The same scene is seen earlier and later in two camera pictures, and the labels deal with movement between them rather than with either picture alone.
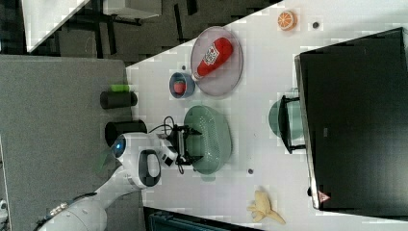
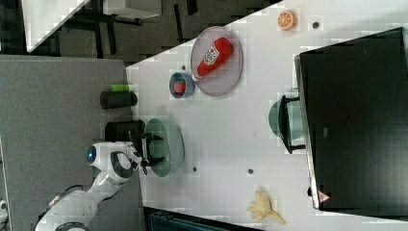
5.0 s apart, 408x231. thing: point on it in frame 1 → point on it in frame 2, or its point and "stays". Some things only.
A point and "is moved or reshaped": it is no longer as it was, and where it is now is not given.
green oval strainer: x=215 y=141 is moved or reshaped
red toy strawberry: x=179 y=87 stays
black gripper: x=176 y=140 → x=143 y=141
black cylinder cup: x=112 y=99 stays
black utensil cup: x=114 y=129 stays
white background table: x=42 y=19 stays
